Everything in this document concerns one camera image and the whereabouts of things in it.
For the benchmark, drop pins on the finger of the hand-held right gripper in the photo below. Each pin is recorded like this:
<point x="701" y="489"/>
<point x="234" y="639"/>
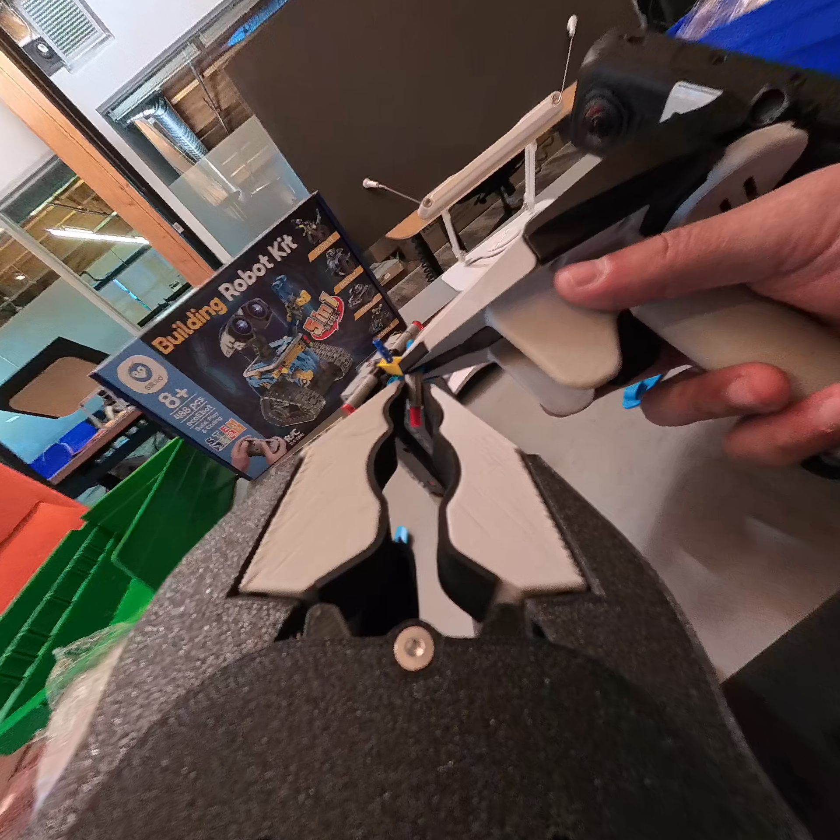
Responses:
<point x="486" y="302"/>

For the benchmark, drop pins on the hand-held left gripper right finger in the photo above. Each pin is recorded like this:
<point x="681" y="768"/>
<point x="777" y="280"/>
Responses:
<point x="512" y="525"/>

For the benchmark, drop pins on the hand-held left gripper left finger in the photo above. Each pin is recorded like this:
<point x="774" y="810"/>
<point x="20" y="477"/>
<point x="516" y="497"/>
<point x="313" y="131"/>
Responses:
<point x="322" y="525"/>

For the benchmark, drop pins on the grey desk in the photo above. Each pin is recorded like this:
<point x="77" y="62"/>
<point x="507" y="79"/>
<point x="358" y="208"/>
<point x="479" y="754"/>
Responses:
<point x="656" y="525"/>

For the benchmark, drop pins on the person's right hand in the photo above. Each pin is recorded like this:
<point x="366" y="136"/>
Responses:
<point x="748" y="250"/>

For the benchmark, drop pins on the blue plastic bin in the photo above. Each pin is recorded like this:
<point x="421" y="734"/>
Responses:
<point x="788" y="26"/>

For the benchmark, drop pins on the black blue brick model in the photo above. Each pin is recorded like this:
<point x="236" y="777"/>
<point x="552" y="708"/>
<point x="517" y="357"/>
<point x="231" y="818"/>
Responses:
<point x="381" y="368"/>

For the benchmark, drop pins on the robot kit box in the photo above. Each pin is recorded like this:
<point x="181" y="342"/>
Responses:
<point x="250" y="341"/>

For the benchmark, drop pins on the green plastic bin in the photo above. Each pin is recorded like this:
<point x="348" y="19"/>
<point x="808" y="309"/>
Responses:
<point x="118" y="565"/>

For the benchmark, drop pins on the wooden table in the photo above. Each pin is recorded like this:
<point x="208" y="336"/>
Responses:
<point x="112" y="440"/>

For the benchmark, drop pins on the black monitor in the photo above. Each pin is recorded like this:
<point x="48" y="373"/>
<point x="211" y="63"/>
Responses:
<point x="394" y="92"/>

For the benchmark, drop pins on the blue storage crate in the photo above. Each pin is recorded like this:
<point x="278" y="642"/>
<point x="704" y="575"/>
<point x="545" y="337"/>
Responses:
<point x="59" y="460"/>

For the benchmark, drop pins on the clear plastic bag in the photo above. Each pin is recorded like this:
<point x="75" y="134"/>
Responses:
<point x="92" y="683"/>

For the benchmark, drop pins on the orange plastic case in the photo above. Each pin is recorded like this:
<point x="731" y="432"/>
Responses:
<point x="33" y="525"/>

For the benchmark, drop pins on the black perforated panel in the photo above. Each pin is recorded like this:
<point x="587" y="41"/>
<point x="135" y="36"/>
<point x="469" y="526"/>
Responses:
<point x="788" y="748"/>

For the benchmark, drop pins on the wooden beam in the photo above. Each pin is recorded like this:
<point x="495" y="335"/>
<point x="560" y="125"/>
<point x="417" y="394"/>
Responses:
<point x="105" y="164"/>

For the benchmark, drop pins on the white ceiling vent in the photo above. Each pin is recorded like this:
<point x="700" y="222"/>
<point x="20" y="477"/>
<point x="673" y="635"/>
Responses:
<point x="59" y="26"/>

